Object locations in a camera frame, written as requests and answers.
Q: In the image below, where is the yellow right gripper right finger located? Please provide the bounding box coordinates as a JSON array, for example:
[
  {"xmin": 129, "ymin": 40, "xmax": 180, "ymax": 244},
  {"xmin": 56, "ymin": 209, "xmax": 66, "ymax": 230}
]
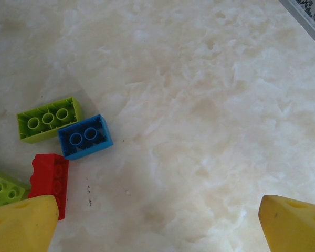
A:
[{"xmin": 258, "ymin": 194, "xmax": 315, "ymax": 252}]

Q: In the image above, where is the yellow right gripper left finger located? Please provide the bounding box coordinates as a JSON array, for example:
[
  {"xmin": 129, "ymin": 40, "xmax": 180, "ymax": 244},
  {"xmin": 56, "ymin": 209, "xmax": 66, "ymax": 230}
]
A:
[{"xmin": 0, "ymin": 195, "xmax": 59, "ymax": 252}]

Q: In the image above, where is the lime green lego brick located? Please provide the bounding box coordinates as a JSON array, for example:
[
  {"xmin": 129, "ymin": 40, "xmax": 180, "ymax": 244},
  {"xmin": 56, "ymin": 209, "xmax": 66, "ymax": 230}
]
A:
[
  {"xmin": 16, "ymin": 96, "xmax": 84, "ymax": 144},
  {"xmin": 0, "ymin": 167, "xmax": 32, "ymax": 211}
]

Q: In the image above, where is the red lego brick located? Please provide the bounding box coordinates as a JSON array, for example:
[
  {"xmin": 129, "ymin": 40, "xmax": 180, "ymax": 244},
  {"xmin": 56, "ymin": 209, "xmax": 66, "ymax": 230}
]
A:
[{"xmin": 28, "ymin": 153, "xmax": 70, "ymax": 221}]

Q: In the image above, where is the light blue lego brick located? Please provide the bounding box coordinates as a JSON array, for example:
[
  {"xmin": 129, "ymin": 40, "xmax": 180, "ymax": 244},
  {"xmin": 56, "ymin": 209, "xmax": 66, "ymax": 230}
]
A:
[{"xmin": 57, "ymin": 114, "xmax": 114, "ymax": 161}]

